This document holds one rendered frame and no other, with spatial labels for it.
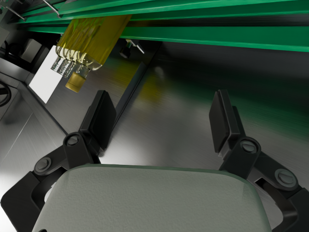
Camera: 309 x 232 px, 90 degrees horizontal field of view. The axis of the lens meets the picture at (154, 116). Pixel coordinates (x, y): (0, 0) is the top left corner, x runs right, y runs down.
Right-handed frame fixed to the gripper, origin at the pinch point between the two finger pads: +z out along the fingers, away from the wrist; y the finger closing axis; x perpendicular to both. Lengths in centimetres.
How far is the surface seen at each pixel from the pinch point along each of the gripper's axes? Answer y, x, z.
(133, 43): -10.2, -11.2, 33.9
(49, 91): -63, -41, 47
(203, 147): 7.7, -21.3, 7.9
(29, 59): -116, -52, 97
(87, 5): -20.3, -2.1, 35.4
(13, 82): -117, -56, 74
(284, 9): 16.8, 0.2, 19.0
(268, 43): 14.3, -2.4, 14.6
